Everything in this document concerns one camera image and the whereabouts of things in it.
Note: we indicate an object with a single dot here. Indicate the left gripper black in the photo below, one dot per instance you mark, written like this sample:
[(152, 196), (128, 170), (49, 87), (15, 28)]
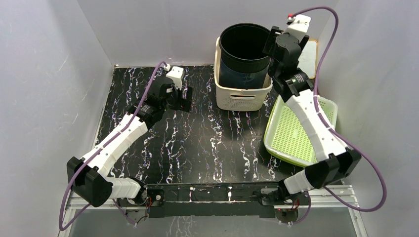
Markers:
[(185, 103)]

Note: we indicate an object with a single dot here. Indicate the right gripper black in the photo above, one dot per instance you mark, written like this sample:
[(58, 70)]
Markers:
[(275, 31)]

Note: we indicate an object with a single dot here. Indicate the black ribbed plastic bin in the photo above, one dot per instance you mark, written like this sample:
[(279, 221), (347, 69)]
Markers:
[(242, 47)]

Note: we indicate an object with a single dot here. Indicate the cream perforated plastic basket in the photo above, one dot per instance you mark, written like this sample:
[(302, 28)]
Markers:
[(239, 100)]

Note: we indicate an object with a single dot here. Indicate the dark blue plastic bin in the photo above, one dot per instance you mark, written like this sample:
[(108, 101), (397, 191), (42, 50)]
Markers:
[(233, 79)]

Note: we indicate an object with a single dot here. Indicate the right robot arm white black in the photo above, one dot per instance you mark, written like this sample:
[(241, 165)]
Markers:
[(335, 159)]

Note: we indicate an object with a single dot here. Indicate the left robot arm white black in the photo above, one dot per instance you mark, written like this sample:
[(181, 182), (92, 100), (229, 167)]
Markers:
[(89, 175)]

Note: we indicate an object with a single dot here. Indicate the small whiteboard with writing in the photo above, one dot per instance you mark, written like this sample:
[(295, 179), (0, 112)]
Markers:
[(308, 58)]

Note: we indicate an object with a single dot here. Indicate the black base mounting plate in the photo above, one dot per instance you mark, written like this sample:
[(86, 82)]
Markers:
[(263, 199)]

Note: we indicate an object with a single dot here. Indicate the green perforated plastic basket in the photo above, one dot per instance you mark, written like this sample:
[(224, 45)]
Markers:
[(286, 139)]

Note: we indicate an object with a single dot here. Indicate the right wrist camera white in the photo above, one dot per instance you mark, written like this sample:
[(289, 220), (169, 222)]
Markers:
[(298, 26)]

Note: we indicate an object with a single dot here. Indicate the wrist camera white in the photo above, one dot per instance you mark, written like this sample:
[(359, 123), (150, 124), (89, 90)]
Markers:
[(176, 74), (298, 26)]

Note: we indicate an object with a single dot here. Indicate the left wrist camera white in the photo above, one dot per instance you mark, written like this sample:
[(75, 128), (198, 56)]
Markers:
[(176, 74)]

